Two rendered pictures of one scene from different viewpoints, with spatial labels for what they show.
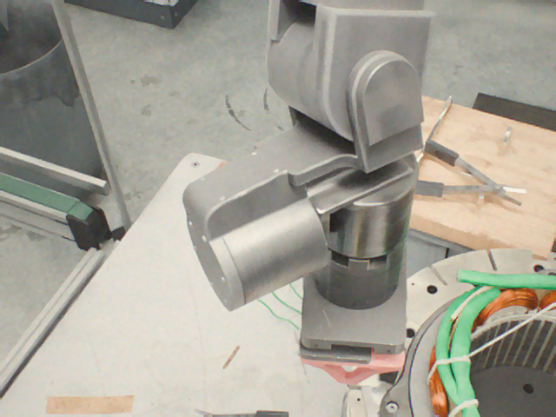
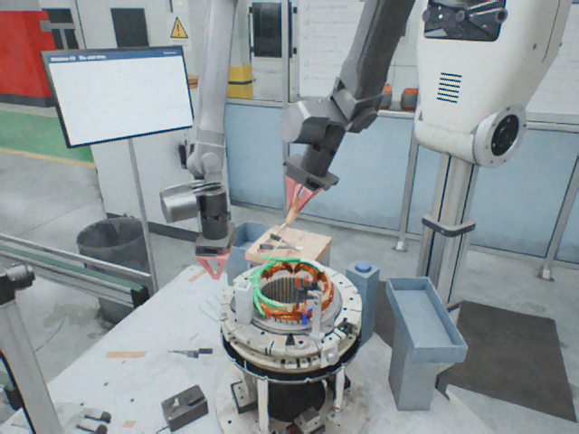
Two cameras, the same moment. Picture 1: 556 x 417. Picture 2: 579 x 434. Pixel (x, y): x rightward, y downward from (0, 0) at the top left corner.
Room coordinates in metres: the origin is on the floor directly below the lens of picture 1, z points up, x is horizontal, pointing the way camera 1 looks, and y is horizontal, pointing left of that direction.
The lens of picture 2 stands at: (-0.49, -0.16, 1.68)
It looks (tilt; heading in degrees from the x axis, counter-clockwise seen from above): 26 degrees down; 356
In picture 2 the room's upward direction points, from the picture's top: straight up
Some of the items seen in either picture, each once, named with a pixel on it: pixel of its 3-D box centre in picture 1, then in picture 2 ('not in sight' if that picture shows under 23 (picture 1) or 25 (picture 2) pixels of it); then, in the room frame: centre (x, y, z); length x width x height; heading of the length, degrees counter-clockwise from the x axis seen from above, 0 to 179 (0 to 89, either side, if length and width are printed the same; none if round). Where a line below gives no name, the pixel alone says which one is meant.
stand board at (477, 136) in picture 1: (475, 175); (289, 248); (0.55, -0.22, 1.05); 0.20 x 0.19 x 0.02; 61
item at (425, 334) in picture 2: not in sight; (414, 353); (0.24, -0.51, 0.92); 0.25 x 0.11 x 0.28; 177
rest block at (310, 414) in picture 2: not in sight; (308, 419); (0.14, -0.24, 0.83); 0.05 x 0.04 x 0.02; 119
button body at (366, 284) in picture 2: not in sight; (359, 303); (0.46, -0.43, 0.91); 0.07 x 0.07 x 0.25; 43
